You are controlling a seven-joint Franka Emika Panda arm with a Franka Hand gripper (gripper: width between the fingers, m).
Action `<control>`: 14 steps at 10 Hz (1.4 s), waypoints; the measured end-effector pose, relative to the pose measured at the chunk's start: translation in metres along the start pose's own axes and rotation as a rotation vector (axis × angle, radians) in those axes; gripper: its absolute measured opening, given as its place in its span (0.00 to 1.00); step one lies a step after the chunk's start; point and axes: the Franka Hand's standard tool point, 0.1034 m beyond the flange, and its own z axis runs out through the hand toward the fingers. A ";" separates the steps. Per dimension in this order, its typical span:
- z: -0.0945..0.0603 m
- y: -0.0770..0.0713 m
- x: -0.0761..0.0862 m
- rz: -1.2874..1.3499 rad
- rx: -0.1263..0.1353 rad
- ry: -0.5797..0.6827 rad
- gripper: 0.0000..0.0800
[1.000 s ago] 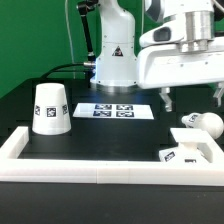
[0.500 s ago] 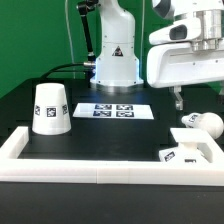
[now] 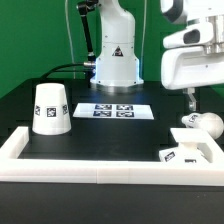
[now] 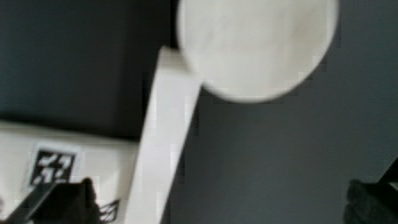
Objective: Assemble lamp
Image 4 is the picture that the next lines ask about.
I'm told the white lamp bulb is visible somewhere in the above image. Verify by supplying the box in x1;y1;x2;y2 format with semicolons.
179;0;340;103

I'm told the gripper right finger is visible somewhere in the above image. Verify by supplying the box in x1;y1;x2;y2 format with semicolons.
346;166;398;224

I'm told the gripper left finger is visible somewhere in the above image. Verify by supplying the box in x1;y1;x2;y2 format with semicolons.
0;178;102;224

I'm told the white U-shaped frame barrier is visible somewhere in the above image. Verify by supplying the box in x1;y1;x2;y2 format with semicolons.
125;47;202;224

